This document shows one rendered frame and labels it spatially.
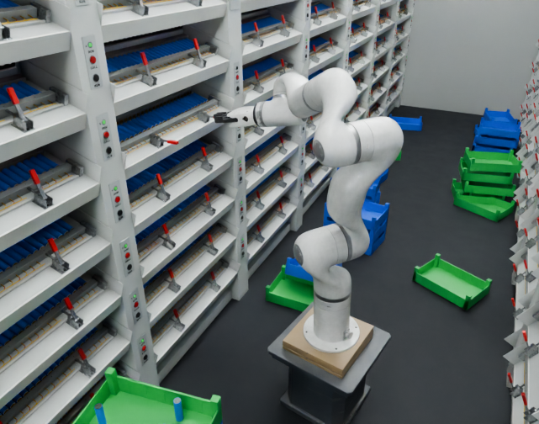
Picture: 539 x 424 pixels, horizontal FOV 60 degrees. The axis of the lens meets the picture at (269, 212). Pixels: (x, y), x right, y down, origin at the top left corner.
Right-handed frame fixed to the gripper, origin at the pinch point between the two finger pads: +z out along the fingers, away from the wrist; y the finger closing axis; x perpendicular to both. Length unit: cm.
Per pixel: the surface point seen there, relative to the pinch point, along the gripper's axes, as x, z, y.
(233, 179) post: -30.0, 11.5, 15.9
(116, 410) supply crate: -49, -8, -83
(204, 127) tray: -2.4, 5.7, -2.8
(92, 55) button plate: 29, -1, -49
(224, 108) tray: -0.4, 7.9, 15.6
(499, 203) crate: -111, -82, 171
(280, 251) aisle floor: -93, 23, 63
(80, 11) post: 39, -3, -50
